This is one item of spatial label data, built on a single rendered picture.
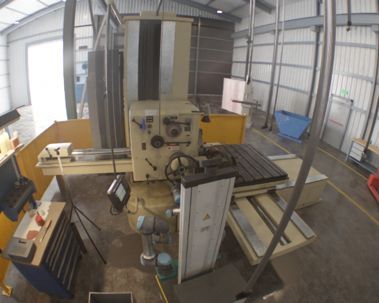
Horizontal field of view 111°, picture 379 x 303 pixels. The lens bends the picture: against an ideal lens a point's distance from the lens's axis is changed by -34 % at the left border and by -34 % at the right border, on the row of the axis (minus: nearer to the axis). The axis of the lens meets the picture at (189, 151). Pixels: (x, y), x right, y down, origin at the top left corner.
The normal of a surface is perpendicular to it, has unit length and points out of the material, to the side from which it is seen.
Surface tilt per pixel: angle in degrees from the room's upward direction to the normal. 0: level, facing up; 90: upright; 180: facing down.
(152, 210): 90
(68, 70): 90
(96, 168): 90
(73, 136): 90
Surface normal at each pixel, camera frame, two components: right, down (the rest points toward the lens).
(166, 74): 0.23, 0.42
